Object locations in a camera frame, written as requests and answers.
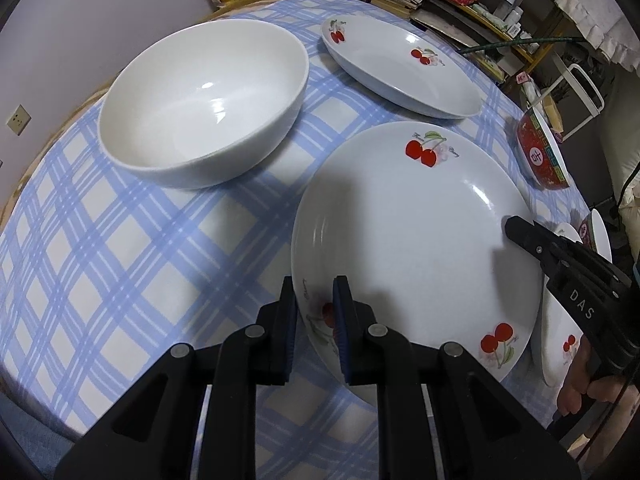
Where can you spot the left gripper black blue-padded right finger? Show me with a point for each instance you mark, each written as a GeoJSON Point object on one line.
{"type": "Point", "coordinates": [441, 415]}

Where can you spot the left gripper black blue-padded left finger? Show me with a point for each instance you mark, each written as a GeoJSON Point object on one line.
{"type": "Point", "coordinates": [192, 414]}

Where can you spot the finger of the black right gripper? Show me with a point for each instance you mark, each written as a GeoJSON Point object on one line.
{"type": "Point", "coordinates": [535, 239]}

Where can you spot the cherry plate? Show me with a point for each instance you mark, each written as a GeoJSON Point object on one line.
{"type": "Point", "coordinates": [400, 66]}
{"type": "Point", "coordinates": [555, 339]}

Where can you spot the red bowl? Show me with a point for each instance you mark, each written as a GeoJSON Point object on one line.
{"type": "Point", "coordinates": [592, 232]}
{"type": "Point", "coordinates": [540, 152]}

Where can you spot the large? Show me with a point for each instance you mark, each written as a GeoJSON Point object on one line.
{"type": "Point", "coordinates": [413, 214]}

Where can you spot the plain white bowl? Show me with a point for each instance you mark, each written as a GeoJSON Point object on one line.
{"type": "Point", "coordinates": [205, 104]}

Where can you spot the person's hand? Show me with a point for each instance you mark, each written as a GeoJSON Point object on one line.
{"type": "Point", "coordinates": [579, 382]}

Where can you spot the white utility cart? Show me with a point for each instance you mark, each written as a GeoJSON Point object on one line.
{"type": "Point", "coordinates": [572, 83]}

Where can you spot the blue white checked tablecloth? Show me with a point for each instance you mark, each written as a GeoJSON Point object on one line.
{"type": "Point", "coordinates": [101, 273]}

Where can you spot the cream duvet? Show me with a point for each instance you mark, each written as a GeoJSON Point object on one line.
{"type": "Point", "coordinates": [619, 137]}

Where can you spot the wooden bookshelf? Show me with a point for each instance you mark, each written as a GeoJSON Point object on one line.
{"type": "Point", "coordinates": [554, 25]}

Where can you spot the wall socket upper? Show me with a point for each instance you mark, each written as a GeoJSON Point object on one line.
{"type": "Point", "coordinates": [19, 119]}

